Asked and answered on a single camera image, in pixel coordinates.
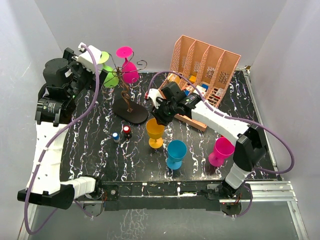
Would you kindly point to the orange sponge block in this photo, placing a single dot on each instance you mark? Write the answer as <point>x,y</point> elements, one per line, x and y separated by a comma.
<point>192,79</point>

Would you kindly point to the white card box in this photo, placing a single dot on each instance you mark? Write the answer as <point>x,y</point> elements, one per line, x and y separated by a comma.
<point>202,90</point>

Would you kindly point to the green wine glass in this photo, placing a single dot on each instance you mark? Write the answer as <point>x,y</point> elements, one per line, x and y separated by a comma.
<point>111,79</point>

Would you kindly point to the pink desk file organizer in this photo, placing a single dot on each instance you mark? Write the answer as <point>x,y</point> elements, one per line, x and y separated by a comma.
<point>212,66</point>

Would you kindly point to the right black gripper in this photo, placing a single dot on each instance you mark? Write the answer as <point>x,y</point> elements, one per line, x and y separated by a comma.
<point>161,120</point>

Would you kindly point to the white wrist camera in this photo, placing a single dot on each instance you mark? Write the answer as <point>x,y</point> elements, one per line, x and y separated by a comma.
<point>85,58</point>
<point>155,96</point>

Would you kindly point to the orange wine glass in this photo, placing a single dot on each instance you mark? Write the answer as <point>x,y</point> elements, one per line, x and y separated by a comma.
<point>155,132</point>

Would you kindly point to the blue capped small bottle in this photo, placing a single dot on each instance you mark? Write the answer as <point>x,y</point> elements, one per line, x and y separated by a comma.
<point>116,137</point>

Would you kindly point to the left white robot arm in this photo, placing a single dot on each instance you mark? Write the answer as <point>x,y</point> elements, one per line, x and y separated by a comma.
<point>65,78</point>

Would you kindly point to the blue wine glass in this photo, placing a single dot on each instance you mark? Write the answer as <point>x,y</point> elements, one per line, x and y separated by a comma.
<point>176,151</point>

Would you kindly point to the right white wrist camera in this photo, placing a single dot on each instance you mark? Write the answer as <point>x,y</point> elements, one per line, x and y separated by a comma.
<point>155,96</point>

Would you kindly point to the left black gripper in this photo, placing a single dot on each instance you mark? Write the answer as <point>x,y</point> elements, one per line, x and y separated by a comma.
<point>91,82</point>

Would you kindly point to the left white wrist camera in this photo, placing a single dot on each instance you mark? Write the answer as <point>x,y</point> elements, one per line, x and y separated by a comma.
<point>85,58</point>

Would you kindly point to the red capped small bottle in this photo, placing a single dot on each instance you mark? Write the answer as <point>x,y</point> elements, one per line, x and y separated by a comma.
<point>127,131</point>

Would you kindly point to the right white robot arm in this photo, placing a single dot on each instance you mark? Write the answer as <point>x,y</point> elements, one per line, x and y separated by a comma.
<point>247,137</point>

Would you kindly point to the aluminium frame rail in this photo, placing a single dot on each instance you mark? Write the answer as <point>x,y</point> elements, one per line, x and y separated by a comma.
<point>209,195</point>

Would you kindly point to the metal wine glass rack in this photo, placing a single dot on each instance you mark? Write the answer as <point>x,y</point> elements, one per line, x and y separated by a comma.
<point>124,107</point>

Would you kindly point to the magenta wine glass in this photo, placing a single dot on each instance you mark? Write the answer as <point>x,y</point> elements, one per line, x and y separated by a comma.
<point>222,149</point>
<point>129,70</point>

